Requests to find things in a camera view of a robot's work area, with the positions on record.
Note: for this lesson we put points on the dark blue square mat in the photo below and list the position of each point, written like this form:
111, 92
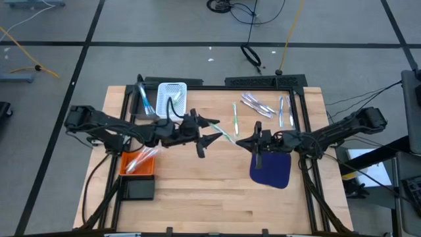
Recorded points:
276, 174

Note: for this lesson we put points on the dark grey plastic basket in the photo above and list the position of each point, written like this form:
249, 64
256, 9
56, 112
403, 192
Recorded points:
135, 105

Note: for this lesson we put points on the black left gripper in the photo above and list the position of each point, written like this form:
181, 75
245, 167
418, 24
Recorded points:
187, 131

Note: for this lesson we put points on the orange toothbrush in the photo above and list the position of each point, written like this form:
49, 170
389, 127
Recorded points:
146, 157
138, 163
133, 164

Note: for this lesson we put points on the black plastic basket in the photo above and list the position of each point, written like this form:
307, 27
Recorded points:
138, 189

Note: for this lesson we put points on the orange plastic basket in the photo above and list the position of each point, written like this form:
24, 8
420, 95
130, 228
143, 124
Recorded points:
148, 169

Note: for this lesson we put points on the silver aluminium bracket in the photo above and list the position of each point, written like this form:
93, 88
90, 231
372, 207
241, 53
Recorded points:
121, 235

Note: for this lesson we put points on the white box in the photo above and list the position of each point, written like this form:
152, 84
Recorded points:
371, 171

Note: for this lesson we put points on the black table edge clamp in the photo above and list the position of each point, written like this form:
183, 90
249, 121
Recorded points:
169, 231
265, 232

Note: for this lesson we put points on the white perforated plastic basket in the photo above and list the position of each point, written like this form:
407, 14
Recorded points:
162, 95

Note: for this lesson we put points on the grey cabinet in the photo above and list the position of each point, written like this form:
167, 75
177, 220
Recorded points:
408, 217

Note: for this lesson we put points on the black perforated panel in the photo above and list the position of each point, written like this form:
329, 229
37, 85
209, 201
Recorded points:
266, 80

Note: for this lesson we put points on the blue toothbrush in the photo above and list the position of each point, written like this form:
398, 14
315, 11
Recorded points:
146, 102
142, 95
151, 110
281, 112

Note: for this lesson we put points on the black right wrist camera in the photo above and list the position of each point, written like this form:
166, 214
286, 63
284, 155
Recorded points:
276, 141

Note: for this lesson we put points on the grey furniture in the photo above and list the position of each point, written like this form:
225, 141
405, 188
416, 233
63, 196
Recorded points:
412, 108

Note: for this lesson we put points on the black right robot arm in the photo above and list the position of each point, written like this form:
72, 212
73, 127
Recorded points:
342, 128

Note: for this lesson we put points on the grey metal foot bar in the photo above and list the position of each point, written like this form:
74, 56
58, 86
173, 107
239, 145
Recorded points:
33, 3
16, 78

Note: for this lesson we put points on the black floor object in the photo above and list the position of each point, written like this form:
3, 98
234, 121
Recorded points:
5, 110

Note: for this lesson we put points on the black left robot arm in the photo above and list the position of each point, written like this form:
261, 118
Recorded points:
98, 120

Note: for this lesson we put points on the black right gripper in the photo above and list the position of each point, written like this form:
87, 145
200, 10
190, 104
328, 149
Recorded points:
259, 161

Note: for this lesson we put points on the green toothbrush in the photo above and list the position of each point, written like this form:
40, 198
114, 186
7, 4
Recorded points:
235, 118
177, 98
174, 102
223, 133

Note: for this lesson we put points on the black flat panel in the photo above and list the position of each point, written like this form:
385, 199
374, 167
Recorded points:
174, 81

